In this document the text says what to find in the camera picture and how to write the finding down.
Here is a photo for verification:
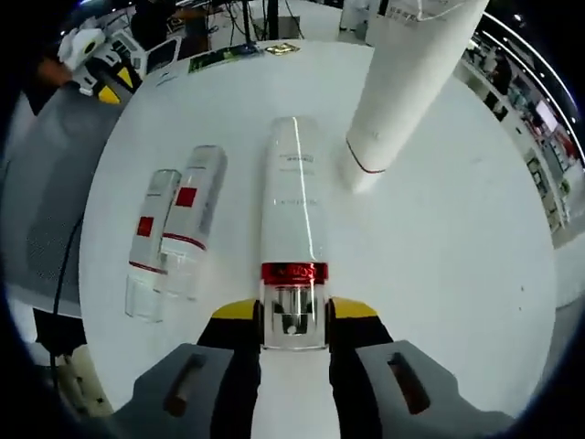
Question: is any green packet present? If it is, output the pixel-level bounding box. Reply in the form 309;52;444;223
187;44;267;75

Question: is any white standing desk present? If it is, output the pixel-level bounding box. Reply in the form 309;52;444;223
237;0;307;42

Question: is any black device cable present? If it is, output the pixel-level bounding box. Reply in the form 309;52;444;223
48;214;86;369

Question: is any gold foil packet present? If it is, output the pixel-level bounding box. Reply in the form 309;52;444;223
265;41;301;57

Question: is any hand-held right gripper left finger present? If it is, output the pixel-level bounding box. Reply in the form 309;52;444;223
112;297;264;439

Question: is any white skincare tube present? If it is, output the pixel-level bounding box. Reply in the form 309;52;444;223
345;0;491;194

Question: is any red-collared white skincare bottle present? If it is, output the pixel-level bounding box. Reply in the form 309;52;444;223
259;115;331;354

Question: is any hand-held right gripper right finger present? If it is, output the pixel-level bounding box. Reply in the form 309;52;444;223
327;295;520;439

